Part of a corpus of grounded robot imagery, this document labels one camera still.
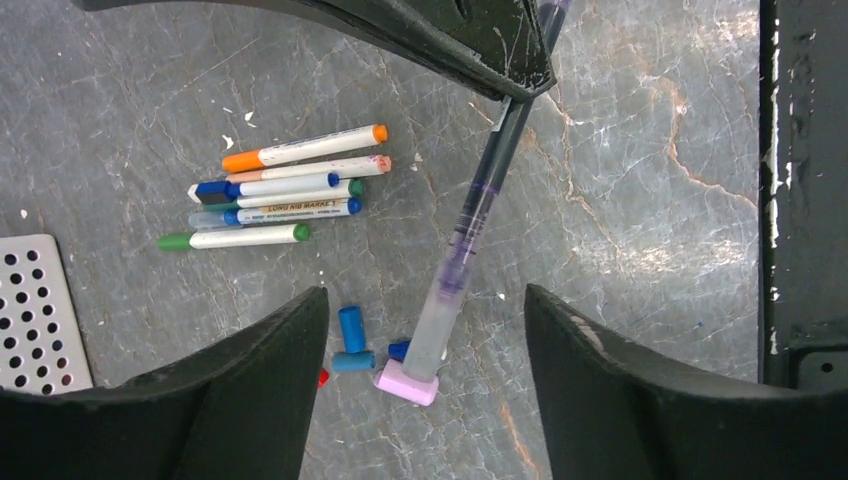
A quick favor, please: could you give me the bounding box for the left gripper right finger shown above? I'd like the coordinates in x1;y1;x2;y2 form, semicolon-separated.
524;284;847;479

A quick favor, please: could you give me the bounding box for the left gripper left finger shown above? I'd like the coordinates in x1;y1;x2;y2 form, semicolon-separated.
1;287;330;479

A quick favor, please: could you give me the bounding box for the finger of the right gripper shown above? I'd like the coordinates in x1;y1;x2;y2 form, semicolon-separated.
72;0;558;104

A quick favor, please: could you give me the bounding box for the red pen cap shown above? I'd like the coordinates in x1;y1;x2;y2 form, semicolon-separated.
317;368;330;389

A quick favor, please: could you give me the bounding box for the light blue cap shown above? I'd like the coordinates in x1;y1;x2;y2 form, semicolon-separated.
331;351;376;373

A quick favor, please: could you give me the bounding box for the medium blue pen cap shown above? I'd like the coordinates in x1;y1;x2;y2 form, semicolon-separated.
338;305;367;354

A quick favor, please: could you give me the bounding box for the pink highlighter cap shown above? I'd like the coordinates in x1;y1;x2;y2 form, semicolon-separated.
373;359;439;406

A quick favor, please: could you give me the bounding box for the dark blue pen cap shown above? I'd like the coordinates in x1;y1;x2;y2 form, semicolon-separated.
387;339;411;363

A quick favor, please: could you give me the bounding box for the peach capped marker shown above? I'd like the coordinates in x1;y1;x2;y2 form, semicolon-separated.
226;155;392;183

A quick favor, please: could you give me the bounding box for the purple end white marker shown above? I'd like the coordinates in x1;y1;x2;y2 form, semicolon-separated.
401;0;572;384

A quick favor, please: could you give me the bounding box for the orange capped marker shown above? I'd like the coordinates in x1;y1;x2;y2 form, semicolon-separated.
221;124;389;173

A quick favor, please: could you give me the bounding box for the blue capped marker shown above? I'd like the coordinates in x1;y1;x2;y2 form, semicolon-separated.
187;172;340;205

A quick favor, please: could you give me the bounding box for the green capped marker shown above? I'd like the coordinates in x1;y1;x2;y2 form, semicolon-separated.
157;224;311;251
202;179;365;211

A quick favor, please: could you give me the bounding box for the white plastic basket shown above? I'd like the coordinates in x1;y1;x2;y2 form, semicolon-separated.
1;234;94;396

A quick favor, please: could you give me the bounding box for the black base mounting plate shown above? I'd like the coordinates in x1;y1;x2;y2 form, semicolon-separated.
758;1;847;392

